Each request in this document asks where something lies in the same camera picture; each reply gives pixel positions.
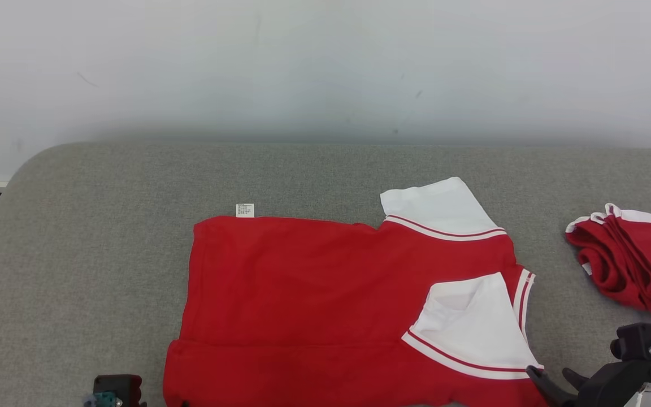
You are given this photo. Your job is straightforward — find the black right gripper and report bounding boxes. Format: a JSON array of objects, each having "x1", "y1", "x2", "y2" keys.
[{"x1": 526, "y1": 359, "x2": 651, "y2": 407}]

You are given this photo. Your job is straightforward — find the red shorts with white stripe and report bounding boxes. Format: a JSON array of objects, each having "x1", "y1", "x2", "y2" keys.
[{"x1": 565, "y1": 202, "x2": 651, "y2": 322}]

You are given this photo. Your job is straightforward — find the red jersey with white sleeves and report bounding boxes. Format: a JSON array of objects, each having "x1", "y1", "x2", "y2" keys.
[{"x1": 163, "y1": 177, "x2": 549, "y2": 407}]

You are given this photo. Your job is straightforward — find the teal left camera cable plug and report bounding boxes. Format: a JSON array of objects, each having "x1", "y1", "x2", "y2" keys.
[{"x1": 83, "y1": 392, "x2": 123, "y2": 407}]

